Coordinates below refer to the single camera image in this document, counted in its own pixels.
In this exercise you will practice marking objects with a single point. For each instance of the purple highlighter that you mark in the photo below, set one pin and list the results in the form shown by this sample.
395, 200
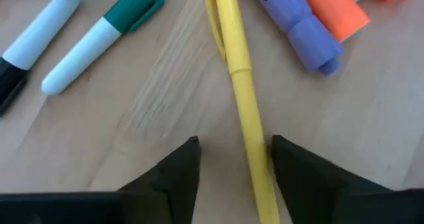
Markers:
298, 25

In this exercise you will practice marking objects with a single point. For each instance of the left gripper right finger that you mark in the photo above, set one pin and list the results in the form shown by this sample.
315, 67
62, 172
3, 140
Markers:
314, 191

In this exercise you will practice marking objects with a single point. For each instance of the white marker green cap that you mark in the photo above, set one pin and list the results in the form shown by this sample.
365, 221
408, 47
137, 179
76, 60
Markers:
92, 45

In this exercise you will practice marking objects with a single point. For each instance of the white marker black cap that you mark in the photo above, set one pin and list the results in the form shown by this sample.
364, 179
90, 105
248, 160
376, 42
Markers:
36, 35

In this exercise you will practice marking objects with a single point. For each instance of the yellow thin pen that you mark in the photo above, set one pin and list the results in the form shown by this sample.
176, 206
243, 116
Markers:
246, 101

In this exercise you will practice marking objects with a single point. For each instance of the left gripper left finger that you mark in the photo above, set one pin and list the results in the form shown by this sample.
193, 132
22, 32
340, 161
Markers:
175, 184

